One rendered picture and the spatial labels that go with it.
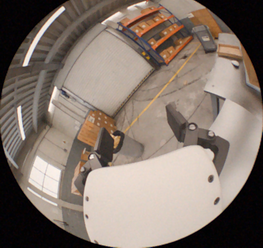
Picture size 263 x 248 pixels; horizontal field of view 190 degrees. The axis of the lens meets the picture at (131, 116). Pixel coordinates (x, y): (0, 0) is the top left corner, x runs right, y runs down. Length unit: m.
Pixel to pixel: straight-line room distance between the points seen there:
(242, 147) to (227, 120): 0.17
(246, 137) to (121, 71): 3.62
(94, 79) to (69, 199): 5.15
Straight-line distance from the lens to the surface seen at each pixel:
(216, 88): 0.63
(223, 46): 1.23
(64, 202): 4.28
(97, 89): 3.62
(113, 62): 3.55
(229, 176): 0.46
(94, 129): 2.57
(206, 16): 4.15
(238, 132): 0.49
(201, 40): 2.91
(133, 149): 1.59
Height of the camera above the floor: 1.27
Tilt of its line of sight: 28 degrees down
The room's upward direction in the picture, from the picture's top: 56 degrees counter-clockwise
